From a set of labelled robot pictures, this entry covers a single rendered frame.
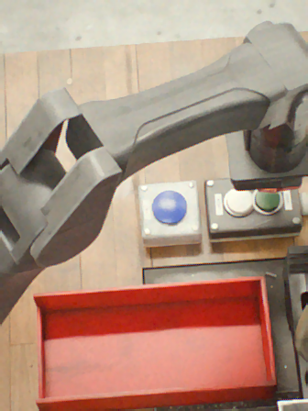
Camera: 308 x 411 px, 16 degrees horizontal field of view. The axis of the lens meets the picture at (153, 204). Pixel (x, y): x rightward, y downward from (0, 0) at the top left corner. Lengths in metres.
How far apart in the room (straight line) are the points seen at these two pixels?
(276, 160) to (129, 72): 0.33
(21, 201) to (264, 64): 0.24
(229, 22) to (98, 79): 1.14
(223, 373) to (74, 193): 0.42
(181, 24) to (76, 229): 1.61
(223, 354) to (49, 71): 0.42
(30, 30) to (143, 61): 1.13
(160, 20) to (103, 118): 1.61
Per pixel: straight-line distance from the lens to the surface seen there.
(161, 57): 1.41
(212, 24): 2.50
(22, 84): 1.40
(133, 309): 1.26
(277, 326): 1.27
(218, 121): 0.96
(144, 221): 1.27
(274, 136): 1.08
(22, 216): 0.93
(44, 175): 0.94
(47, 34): 2.51
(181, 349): 1.25
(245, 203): 1.28
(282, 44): 1.01
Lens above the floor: 2.10
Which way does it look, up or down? 66 degrees down
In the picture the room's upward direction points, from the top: 4 degrees counter-clockwise
